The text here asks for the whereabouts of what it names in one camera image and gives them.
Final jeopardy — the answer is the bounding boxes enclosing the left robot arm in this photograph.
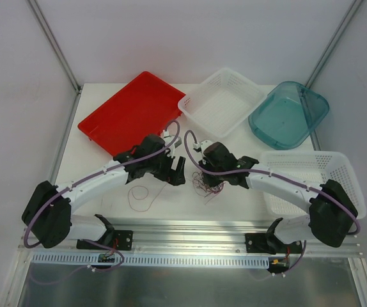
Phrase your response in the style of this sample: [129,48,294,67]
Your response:
[22,132,185,250]

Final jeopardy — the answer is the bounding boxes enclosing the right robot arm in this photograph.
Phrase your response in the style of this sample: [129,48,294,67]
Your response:
[193,141,360,254]

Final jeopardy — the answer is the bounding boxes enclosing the red plastic tray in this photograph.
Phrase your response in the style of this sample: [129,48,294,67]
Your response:
[77,71,185,157]

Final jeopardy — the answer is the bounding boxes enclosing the white perforated basket, centre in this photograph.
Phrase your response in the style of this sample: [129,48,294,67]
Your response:
[178,68,267,138]

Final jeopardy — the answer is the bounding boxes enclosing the white perforated basket, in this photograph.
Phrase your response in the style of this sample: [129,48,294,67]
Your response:
[260,150,367,219]
[178,68,267,138]

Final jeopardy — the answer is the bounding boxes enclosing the teal translucent plastic bin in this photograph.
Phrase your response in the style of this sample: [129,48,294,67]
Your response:
[248,81,330,150]

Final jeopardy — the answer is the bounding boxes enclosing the white perforated basket, right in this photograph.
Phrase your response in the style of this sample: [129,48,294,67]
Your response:
[260,150,367,219]

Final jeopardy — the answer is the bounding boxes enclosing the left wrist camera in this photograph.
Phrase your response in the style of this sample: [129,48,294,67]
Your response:
[161,130,182,151]

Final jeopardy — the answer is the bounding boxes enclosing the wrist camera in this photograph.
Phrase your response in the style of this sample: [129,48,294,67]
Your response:
[161,130,182,151]
[192,140,213,153]

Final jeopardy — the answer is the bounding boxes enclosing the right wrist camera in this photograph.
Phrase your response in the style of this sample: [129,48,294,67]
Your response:
[192,140,213,153]

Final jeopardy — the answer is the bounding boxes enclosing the aluminium mounting rail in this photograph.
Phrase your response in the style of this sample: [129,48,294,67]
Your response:
[19,219,363,256]

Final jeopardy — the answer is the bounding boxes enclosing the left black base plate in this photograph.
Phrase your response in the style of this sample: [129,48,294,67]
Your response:
[76,230,134,251]

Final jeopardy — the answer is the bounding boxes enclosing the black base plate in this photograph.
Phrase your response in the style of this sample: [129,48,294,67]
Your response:
[244,233,302,255]
[76,230,134,251]

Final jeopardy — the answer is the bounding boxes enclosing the white slotted cable duct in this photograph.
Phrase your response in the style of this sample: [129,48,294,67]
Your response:
[31,252,269,269]

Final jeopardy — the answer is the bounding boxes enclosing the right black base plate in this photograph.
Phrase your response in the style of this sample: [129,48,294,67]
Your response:
[244,233,302,255]

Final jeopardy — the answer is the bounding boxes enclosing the left aluminium frame post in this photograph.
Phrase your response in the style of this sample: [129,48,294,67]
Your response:
[26,0,82,93]

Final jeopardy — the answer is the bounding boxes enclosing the aluminium frame post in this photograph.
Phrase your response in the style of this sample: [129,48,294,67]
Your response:
[26,0,82,93]
[305,0,365,88]

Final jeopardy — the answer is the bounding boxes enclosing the right aluminium frame post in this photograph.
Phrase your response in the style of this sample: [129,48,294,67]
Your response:
[305,0,365,88]

